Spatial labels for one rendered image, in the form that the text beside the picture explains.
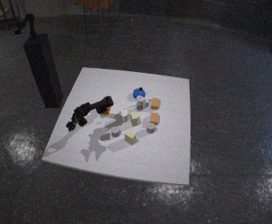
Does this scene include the blue short cylinder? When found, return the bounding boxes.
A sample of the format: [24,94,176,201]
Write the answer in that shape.
[133,88,145,99]

